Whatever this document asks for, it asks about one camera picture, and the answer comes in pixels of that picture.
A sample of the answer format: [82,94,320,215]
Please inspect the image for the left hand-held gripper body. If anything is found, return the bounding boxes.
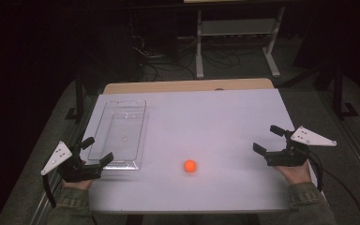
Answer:
[40,141,104,184]

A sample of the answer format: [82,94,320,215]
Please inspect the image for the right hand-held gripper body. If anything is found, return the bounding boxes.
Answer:
[264,126,338,167]

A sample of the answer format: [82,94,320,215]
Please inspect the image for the clear plastic tray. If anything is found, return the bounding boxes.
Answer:
[87,99,149,172]

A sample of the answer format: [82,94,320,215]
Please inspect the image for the orange ball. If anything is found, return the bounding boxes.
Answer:
[183,158,198,173]

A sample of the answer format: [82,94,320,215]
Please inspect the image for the person's left hand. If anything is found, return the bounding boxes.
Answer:
[62,159,94,191]

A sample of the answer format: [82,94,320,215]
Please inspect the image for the person's right hand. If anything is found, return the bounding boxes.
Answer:
[274,159,313,186]

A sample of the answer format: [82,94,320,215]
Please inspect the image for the black metal stand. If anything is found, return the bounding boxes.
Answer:
[65,70,86,124]
[312,61,360,121]

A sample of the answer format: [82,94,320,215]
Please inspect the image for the wooden table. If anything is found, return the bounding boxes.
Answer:
[102,78,275,96]

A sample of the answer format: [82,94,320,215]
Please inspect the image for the white metal stand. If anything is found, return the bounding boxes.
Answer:
[195,7,286,80]

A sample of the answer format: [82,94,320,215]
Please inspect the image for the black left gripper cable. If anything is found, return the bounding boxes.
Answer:
[41,173,58,209]

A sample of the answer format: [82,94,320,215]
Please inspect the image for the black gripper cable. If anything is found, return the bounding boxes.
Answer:
[304,147,360,225]
[41,173,58,209]

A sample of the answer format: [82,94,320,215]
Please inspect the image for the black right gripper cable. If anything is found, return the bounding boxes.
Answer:
[304,147,360,225]

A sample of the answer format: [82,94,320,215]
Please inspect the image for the tangle of floor cables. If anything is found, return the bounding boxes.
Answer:
[127,18,257,83]

